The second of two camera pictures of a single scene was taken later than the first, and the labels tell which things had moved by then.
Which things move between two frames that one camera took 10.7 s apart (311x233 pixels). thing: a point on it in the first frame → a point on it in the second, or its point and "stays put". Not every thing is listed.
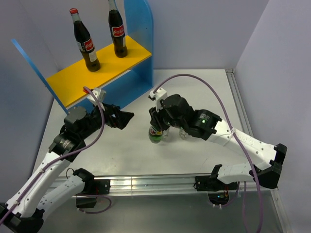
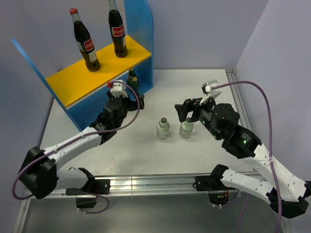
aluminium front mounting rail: (140, 185) stays put
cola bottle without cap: (117, 30) stays put
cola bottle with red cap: (85, 41) stays put
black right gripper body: (162, 119) → (203, 111)
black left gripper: (122, 117) → (133, 105)
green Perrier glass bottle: (155, 135) → (132, 79)
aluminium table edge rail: (240, 107) stays put
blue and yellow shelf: (122, 80) stays put
